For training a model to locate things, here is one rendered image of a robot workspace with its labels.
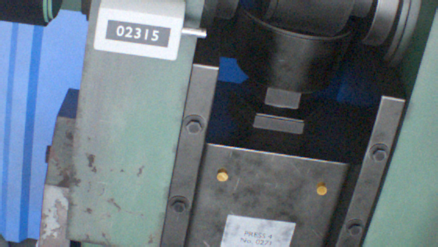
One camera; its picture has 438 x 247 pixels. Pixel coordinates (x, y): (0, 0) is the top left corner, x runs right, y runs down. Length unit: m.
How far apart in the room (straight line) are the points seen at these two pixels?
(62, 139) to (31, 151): 0.98
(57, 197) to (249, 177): 0.51
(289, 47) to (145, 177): 0.18
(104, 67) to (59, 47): 1.41
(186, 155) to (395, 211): 0.21
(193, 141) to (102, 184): 0.10
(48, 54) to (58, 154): 0.87
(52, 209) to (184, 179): 0.53
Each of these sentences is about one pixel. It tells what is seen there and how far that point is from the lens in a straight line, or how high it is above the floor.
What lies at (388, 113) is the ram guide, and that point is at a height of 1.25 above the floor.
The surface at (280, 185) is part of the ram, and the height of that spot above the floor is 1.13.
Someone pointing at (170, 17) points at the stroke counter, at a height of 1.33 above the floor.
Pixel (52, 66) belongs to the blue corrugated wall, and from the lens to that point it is 2.26.
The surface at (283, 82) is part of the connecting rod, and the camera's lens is 0.91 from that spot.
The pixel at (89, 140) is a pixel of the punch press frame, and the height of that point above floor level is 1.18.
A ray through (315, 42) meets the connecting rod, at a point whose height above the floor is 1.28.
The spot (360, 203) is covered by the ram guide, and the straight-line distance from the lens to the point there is 0.91.
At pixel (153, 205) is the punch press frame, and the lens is 0.89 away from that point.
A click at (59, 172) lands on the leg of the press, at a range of 1.39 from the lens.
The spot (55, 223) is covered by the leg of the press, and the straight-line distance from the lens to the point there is 1.40.
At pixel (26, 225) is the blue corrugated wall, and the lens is 2.54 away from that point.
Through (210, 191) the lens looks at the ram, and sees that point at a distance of 0.94.
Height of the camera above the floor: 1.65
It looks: 31 degrees down
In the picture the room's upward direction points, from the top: 11 degrees clockwise
